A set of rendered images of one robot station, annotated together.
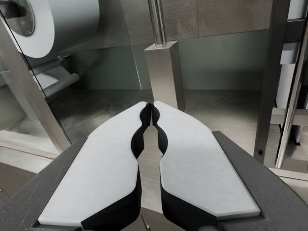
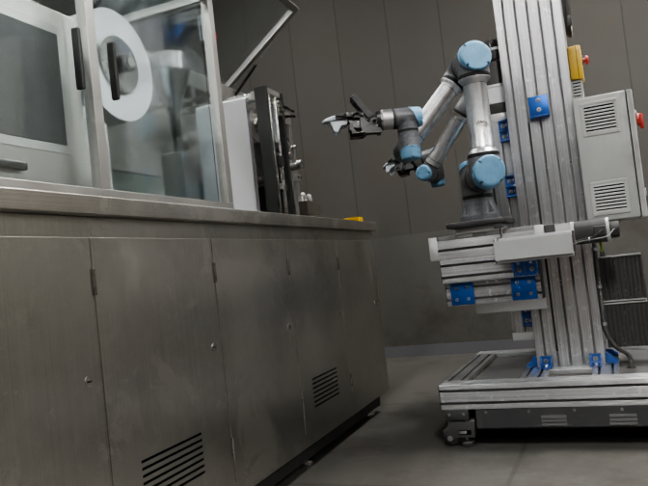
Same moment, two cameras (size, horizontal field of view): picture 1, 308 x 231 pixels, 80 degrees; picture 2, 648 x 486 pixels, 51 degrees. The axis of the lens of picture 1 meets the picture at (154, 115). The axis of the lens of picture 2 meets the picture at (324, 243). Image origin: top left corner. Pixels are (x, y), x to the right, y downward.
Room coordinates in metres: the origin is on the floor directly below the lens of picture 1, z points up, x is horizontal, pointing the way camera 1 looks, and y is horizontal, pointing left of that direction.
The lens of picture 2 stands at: (0.53, 2.43, 0.69)
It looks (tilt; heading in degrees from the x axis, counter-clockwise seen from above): 3 degrees up; 261
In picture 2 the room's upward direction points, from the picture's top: 6 degrees counter-clockwise
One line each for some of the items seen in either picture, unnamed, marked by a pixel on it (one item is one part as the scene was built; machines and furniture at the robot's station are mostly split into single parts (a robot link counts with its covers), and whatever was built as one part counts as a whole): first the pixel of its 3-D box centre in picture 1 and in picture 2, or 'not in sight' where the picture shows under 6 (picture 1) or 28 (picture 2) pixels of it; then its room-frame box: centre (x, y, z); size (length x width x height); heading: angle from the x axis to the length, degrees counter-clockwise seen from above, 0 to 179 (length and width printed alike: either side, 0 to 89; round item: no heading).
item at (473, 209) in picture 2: not in sight; (478, 207); (-0.47, -0.07, 0.87); 0.15 x 0.15 x 0.10
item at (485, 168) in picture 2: not in sight; (478, 117); (-0.45, 0.06, 1.19); 0.15 x 0.12 x 0.55; 84
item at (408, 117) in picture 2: not in sight; (407, 119); (-0.19, 0.03, 1.21); 0.11 x 0.08 x 0.09; 174
